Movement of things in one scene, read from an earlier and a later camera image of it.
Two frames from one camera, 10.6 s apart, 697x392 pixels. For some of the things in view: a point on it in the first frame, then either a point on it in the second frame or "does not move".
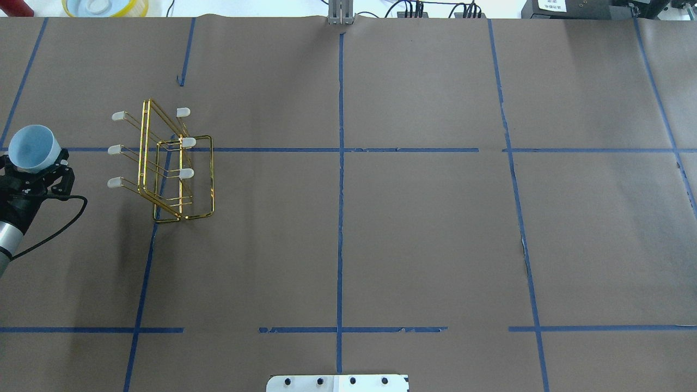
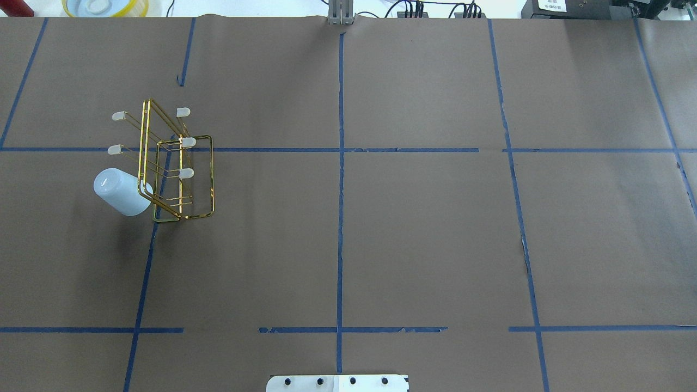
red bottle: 16,8 does not move
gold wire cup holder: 176,171 does not move
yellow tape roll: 105,8 does not move
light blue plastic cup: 33,148 → 120,190
